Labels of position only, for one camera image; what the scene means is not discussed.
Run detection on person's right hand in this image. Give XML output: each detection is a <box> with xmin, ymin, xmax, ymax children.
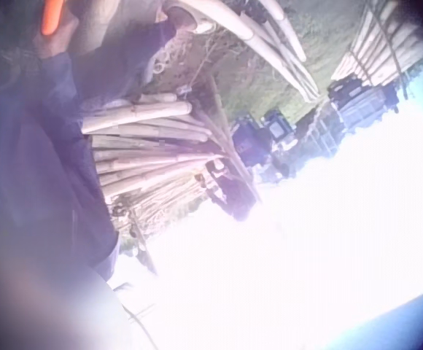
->
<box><xmin>32</xmin><ymin>6</ymin><xmax>80</xmax><ymax>61</ymax></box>

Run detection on dark loaded truck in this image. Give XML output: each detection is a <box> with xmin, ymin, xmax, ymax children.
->
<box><xmin>327</xmin><ymin>77</ymin><xmax>404</xmax><ymax>129</ymax></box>

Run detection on orange tool handle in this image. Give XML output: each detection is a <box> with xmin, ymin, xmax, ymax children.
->
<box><xmin>41</xmin><ymin>0</ymin><xmax>66</xmax><ymax>36</ymax></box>

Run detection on stack of pale bamboo poles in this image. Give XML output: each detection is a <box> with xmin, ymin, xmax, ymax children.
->
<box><xmin>330</xmin><ymin>0</ymin><xmax>423</xmax><ymax>89</ymax></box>

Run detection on blue truck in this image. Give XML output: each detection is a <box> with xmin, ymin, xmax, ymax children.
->
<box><xmin>230</xmin><ymin>109</ymin><xmax>300</xmax><ymax>172</ymax></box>

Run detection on pile of cut bamboo poles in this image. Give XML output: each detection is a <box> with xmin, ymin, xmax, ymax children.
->
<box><xmin>79</xmin><ymin>92</ymin><xmax>224</xmax><ymax>203</ymax></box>

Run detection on bundle of long bent bamboo poles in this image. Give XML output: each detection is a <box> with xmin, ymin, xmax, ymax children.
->
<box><xmin>167</xmin><ymin>0</ymin><xmax>322</xmax><ymax>104</ymax></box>

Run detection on heap of thin bamboo sticks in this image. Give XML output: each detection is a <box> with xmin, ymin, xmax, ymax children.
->
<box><xmin>111</xmin><ymin>174</ymin><xmax>212</xmax><ymax>238</ymax></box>

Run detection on leaning dark bamboo poles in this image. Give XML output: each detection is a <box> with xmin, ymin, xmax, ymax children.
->
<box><xmin>203</xmin><ymin>72</ymin><xmax>264</xmax><ymax>206</ymax></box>

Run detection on person's legs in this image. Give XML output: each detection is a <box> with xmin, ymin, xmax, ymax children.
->
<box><xmin>69</xmin><ymin>0</ymin><xmax>218</xmax><ymax>105</ymax></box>

